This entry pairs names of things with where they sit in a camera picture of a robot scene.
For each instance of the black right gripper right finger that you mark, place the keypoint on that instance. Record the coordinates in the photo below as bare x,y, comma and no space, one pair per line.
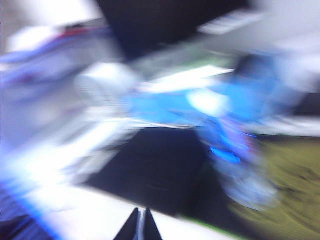
152,227

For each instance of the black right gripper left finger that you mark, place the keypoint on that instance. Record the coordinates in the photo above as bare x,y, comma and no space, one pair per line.
131,227

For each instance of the clear mineral water bottle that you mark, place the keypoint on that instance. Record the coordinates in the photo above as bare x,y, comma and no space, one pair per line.
240,155

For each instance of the dark closed laptop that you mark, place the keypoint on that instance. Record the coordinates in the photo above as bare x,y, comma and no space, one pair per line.
155,165

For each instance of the black green-edged mouse pad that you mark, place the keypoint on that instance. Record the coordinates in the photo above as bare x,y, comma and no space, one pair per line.
292,180

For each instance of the black computer monitor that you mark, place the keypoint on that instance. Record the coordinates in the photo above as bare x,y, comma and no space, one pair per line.
155,25

